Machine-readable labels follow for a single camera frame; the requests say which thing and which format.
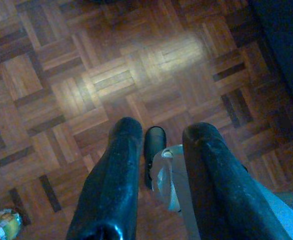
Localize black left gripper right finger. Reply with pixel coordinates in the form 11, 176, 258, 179
182, 121, 293, 240

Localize colourful snack packet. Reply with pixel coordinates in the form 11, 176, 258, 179
0, 208, 24, 240

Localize dark furniture side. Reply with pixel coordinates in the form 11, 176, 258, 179
247, 0, 293, 126

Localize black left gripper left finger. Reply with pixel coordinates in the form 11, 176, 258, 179
66, 116, 144, 240

